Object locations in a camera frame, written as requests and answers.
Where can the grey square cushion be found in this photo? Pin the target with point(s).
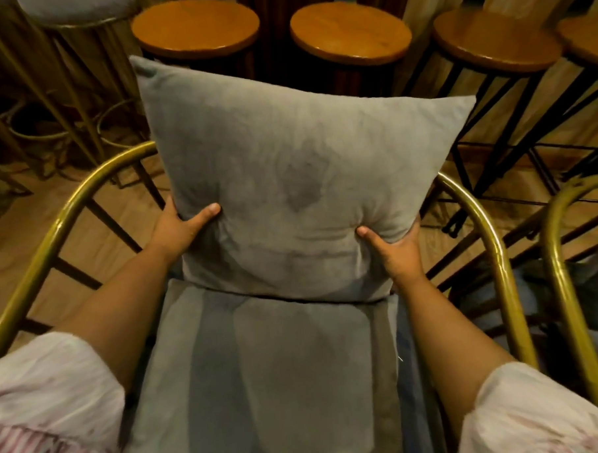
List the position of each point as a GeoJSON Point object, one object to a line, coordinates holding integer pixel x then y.
{"type": "Point", "coordinates": [297, 184]}

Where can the white left sleeve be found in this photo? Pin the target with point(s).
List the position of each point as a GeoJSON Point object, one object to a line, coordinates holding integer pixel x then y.
{"type": "Point", "coordinates": [49, 388]}

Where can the round wooden bar stool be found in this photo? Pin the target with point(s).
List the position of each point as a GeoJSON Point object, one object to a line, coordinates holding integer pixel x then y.
{"type": "Point", "coordinates": [351, 32]}
{"type": "Point", "coordinates": [195, 26]}

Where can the wooden stool with black legs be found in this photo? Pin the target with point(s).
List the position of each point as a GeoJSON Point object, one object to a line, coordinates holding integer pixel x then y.
{"type": "Point", "coordinates": [493, 40]}
{"type": "Point", "coordinates": [585, 36]}

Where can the white sleeve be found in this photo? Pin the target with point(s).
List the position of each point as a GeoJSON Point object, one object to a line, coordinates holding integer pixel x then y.
{"type": "Point", "coordinates": [535, 416]}
{"type": "Point", "coordinates": [49, 388]}

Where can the gold metal stool frame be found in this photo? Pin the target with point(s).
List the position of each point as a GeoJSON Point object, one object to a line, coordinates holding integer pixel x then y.
{"type": "Point", "coordinates": [6, 98]}

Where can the person's right hand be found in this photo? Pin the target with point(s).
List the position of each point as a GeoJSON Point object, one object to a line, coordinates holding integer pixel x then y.
{"type": "Point", "coordinates": [398, 257]}

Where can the person's left thumb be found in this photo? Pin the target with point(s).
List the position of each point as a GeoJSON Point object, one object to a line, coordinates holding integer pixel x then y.
{"type": "Point", "coordinates": [203, 214]}

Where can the person's left forearm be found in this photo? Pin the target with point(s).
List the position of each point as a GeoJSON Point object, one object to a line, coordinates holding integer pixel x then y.
{"type": "Point", "coordinates": [115, 311]}

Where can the white right sleeve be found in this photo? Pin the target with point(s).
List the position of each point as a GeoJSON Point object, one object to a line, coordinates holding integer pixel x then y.
{"type": "Point", "coordinates": [535, 416]}

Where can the person's left hand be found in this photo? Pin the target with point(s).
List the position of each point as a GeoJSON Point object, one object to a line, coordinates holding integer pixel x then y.
{"type": "Point", "coordinates": [173, 232]}

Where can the grey padded gold bar stool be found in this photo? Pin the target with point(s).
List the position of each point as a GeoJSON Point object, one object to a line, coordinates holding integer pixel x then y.
{"type": "Point", "coordinates": [79, 11]}

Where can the person's right thumb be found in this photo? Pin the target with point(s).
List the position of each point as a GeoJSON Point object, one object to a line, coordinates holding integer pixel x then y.
{"type": "Point", "coordinates": [372, 238]}

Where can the grey seat cushion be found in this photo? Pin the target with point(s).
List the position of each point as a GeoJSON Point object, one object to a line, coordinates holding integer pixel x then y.
{"type": "Point", "coordinates": [266, 378]}

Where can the gold metal armchair frame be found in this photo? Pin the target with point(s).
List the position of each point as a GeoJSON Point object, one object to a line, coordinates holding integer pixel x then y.
{"type": "Point", "coordinates": [493, 255]}
{"type": "Point", "coordinates": [566, 281]}

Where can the person's right forearm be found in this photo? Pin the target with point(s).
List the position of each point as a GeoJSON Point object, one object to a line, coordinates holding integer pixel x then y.
{"type": "Point", "coordinates": [444, 333]}

